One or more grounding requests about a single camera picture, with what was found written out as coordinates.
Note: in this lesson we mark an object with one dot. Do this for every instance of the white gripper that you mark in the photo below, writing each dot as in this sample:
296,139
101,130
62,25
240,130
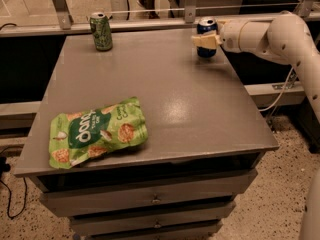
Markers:
232,36

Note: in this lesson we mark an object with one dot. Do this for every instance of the blue pepsi can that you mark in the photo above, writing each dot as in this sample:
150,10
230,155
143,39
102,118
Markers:
206,28

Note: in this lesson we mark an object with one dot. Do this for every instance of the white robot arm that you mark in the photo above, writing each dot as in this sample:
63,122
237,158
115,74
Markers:
284,40

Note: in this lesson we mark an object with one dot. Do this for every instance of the green soda can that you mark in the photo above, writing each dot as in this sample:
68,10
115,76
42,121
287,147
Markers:
101,32

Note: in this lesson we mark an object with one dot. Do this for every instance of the green rice chip bag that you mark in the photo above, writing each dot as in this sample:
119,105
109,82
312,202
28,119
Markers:
78,137

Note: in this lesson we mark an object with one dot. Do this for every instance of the grey drawer cabinet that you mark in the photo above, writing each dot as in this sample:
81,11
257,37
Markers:
206,137

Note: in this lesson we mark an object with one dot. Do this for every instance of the grey metal railing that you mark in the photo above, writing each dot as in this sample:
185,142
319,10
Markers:
53,17

